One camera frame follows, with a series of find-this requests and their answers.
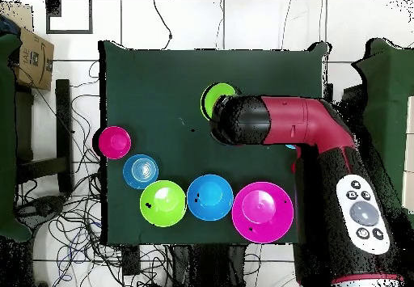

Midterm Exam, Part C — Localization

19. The small green bowl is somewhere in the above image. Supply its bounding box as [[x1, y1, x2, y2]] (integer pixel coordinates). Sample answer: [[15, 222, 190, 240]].
[[200, 82, 238, 122]]

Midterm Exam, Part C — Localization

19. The translucent blue bowl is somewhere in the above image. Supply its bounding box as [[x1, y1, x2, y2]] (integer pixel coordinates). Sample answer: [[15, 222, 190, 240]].
[[122, 154, 160, 190]]

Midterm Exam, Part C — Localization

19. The large blue bowl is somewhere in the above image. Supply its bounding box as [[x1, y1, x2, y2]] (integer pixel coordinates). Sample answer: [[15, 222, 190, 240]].
[[186, 174, 234, 222]]

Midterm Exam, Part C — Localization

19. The large green bowl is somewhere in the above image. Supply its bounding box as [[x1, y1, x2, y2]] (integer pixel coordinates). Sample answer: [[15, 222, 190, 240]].
[[139, 179, 188, 228]]

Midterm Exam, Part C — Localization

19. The dark green table cloth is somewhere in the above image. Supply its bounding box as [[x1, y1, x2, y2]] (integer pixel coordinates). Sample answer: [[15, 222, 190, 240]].
[[98, 40, 332, 247]]

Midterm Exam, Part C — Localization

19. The small red bowl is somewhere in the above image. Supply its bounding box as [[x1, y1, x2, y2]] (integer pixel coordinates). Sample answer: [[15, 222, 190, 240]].
[[98, 125, 133, 161]]

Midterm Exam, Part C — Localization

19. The black box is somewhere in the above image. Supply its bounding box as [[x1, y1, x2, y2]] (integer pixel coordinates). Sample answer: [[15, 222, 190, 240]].
[[341, 84, 366, 116]]

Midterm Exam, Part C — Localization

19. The cardboard box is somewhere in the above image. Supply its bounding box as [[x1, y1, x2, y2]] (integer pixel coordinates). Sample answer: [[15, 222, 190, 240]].
[[12, 26, 55, 91]]

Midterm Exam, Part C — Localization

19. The green cloth covered table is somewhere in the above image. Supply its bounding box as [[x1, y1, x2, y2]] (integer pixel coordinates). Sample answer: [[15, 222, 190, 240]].
[[0, 32, 33, 243], [352, 37, 414, 230]]

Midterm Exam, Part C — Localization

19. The white box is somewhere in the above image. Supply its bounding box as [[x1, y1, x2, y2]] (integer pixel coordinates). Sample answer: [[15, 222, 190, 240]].
[[401, 95, 414, 207]]

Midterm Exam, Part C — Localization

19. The black floor cable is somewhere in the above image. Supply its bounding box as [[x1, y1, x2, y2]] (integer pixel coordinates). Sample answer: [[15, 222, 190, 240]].
[[152, 0, 173, 51]]

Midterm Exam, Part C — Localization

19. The black bench frame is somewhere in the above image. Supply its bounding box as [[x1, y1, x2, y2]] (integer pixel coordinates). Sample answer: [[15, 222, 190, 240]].
[[14, 78, 74, 194]]

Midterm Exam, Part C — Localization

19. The black square floor frame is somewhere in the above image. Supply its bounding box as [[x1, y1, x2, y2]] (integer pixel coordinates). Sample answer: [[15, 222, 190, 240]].
[[45, 0, 94, 35]]

